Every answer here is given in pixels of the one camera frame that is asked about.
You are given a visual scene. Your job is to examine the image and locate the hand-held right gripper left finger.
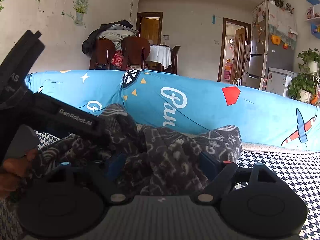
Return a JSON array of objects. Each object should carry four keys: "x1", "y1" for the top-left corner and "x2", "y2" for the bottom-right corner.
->
[{"x1": 47, "y1": 152, "x2": 133, "y2": 204}]

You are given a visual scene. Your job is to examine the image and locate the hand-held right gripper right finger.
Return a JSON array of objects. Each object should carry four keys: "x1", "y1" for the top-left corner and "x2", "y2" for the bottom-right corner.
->
[{"x1": 196, "y1": 152, "x2": 287, "y2": 204}]

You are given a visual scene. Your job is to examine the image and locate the grey patterned fleece jacket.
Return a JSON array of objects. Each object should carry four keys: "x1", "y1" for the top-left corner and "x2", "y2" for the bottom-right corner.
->
[{"x1": 25, "y1": 104, "x2": 243, "y2": 197}]

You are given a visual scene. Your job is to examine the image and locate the person's left hand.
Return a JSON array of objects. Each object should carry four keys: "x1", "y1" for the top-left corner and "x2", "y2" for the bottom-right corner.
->
[{"x1": 0, "y1": 149, "x2": 39, "y2": 198}]

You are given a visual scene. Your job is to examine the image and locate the blue printed cushion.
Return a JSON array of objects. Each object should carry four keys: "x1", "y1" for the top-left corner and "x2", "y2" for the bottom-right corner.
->
[{"x1": 24, "y1": 69, "x2": 320, "y2": 152}]

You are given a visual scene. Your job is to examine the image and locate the houndstooth sofa seat cover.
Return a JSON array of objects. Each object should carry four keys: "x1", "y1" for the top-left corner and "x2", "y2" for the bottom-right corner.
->
[{"x1": 0, "y1": 130, "x2": 320, "y2": 240}]

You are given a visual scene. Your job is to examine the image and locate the brown wooden chair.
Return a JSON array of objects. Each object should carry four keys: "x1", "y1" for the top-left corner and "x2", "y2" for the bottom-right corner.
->
[
  {"x1": 89, "y1": 39, "x2": 116, "y2": 70},
  {"x1": 122, "y1": 37, "x2": 151, "y2": 71}
]

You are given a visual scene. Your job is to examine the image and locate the red floral cloth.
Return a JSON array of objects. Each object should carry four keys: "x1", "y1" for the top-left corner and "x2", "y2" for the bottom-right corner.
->
[{"x1": 110, "y1": 50, "x2": 124, "y2": 68}]

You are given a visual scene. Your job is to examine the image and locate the pink plastic drawer unit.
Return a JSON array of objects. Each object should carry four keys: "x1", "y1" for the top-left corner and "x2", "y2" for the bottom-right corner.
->
[{"x1": 224, "y1": 64, "x2": 233, "y2": 82}]

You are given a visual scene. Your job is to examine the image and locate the pile of coats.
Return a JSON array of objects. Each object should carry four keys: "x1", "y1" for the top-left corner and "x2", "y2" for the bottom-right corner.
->
[{"x1": 82, "y1": 20, "x2": 139, "y2": 55}]

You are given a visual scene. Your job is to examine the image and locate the white chest freezer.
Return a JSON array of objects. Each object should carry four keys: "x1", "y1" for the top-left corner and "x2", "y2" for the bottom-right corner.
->
[{"x1": 264, "y1": 67, "x2": 298, "y2": 97}]

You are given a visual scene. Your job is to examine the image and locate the dark wooden chair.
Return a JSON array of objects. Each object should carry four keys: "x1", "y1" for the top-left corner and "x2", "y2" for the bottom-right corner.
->
[{"x1": 165, "y1": 45, "x2": 181, "y2": 74}]

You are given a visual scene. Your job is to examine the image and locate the silver refrigerator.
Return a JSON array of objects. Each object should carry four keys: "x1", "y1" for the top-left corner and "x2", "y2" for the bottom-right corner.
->
[{"x1": 241, "y1": 0, "x2": 298, "y2": 90}]

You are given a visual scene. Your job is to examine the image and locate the table with white tablecloth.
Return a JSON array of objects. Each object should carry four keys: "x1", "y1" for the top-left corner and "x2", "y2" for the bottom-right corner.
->
[{"x1": 145, "y1": 45, "x2": 172, "y2": 72}]

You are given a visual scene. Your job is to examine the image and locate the floral fridge cover cloth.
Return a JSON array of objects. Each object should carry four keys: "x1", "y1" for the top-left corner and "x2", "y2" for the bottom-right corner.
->
[{"x1": 267, "y1": 2, "x2": 298, "y2": 50}]

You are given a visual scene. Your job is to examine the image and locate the lavender pot wall sticker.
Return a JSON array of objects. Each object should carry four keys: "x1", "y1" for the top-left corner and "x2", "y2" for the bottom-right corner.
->
[{"x1": 72, "y1": 0, "x2": 90, "y2": 27}]

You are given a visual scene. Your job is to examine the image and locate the wooden door with frame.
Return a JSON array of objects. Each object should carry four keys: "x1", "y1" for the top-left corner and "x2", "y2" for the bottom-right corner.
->
[
  {"x1": 136, "y1": 12, "x2": 163, "y2": 46},
  {"x1": 217, "y1": 17, "x2": 252, "y2": 83}
]

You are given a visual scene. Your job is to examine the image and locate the blue wall shelf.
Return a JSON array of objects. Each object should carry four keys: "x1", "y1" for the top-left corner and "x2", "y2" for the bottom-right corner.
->
[{"x1": 305, "y1": 0, "x2": 320, "y2": 39}]

